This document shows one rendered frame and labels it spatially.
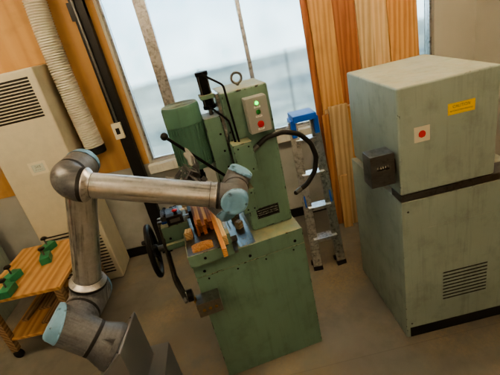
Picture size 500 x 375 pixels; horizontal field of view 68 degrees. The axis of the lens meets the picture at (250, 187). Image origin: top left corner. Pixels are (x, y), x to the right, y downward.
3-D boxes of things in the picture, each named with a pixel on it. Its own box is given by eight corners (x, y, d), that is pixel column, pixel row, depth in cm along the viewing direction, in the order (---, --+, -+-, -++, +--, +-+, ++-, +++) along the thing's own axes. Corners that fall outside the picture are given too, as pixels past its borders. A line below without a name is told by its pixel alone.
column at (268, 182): (242, 213, 212) (211, 88, 182) (279, 202, 215) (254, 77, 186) (253, 231, 192) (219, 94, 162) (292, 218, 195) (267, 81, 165)
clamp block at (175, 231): (164, 231, 198) (159, 216, 194) (189, 223, 200) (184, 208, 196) (166, 244, 185) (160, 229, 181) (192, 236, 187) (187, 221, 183)
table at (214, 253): (164, 216, 220) (161, 208, 217) (213, 202, 224) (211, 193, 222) (170, 275, 165) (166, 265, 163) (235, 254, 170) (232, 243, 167)
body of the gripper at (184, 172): (182, 161, 147) (202, 178, 142) (194, 166, 155) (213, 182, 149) (172, 177, 148) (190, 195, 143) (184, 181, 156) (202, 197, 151)
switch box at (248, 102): (248, 132, 172) (240, 97, 165) (268, 126, 173) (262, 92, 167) (251, 135, 166) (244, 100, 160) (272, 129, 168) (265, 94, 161)
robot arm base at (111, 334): (120, 347, 137) (95, 336, 135) (97, 382, 142) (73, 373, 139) (131, 314, 155) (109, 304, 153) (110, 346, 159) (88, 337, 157)
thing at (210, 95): (202, 109, 177) (192, 73, 170) (217, 104, 178) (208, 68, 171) (204, 111, 170) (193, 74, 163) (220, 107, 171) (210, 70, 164)
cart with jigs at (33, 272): (51, 299, 316) (15, 236, 290) (115, 284, 315) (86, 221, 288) (12, 363, 256) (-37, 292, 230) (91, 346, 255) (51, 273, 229)
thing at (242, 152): (236, 171, 177) (228, 141, 171) (254, 165, 179) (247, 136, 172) (239, 177, 170) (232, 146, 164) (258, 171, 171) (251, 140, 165)
